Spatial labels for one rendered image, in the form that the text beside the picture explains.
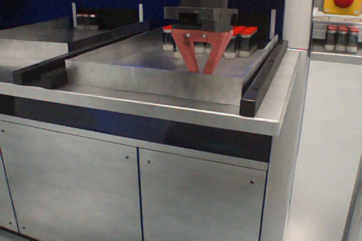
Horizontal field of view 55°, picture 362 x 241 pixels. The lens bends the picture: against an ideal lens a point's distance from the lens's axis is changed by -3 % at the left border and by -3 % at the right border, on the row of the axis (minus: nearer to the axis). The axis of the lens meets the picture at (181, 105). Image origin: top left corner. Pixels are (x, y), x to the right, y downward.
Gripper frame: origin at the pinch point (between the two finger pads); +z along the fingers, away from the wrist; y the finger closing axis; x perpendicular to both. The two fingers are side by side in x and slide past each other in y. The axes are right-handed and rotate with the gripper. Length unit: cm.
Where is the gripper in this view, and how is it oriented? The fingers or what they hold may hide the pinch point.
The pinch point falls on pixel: (200, 81)
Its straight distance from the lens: 45.6
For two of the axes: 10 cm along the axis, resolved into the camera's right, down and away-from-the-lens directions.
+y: 3.6, -2.4, 9.0
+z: -0.3, 9.6, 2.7
